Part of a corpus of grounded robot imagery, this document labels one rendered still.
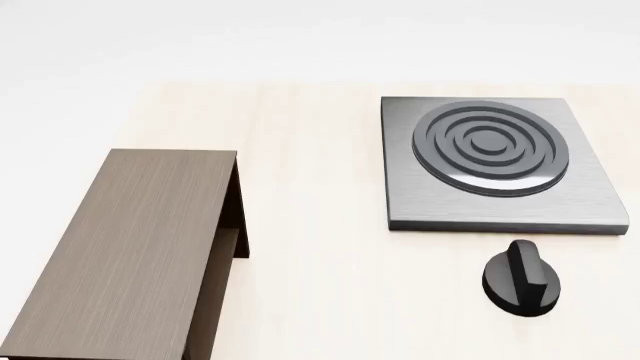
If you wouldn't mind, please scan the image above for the brown wooden cabinet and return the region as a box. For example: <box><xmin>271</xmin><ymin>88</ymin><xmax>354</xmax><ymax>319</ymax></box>
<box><xmin>0</xmin><ymin>147</ymin><xmax>251</xmax><ymax>360</ymax></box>

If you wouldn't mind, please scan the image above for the black round stove burner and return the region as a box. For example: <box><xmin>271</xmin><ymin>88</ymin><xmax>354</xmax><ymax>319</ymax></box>
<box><xmin>411</xmin><ymin>99</ymin><xmax>571</xmax><ymax>198</ymax></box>

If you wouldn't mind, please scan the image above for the black stove knob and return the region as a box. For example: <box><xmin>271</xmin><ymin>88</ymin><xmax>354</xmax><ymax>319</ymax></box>
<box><xmin>481</xmin><ymin>239</ymin><xmax>562</xmax><ymax>314</ymax></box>

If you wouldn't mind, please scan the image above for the grey metal stove plate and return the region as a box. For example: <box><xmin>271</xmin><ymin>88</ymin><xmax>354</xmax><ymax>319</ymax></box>
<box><xmin>380</xmin><ymin>96</ymin><xmax>631</xmax><ymax>237</ymax></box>

